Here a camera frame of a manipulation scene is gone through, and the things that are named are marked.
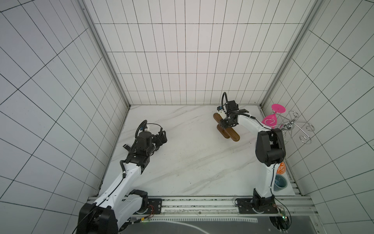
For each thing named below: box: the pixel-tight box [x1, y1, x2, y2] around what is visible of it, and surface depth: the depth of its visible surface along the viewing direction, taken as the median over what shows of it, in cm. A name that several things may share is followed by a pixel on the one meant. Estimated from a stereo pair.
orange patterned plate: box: [276, 162, 286, 175], surface depth 84 cm
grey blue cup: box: [273, 174, 288, 192], surface depth 78 cm
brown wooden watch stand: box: [213, 112, 241, 142], surface depth 95 cm
